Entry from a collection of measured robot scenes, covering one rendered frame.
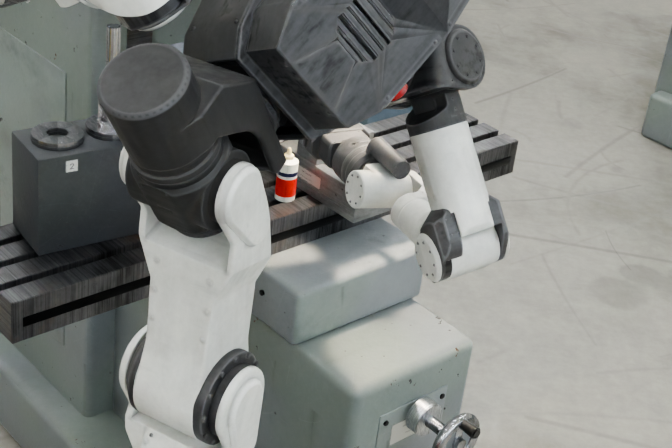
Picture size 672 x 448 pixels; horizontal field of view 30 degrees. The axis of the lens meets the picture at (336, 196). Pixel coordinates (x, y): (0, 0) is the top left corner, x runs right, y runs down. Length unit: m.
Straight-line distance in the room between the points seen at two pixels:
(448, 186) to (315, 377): 0.62
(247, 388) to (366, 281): 0.69
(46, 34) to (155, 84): 1.29
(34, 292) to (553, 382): 1.98
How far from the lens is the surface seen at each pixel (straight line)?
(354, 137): 2.21
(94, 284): 2.17
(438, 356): 2.41
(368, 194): 2.09
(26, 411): 3.18
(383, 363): 2.36
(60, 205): 2.19
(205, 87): 1.50
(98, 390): 3.04
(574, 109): 5.53
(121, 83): 1.48
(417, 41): 1.65
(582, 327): 4.01
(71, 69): 2.68
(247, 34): 1.60
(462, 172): 1.86
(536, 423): 3.56
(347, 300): 2.40
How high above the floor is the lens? 2.13
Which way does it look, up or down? 28 degrees down
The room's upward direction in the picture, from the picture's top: 7 degrees clockwise
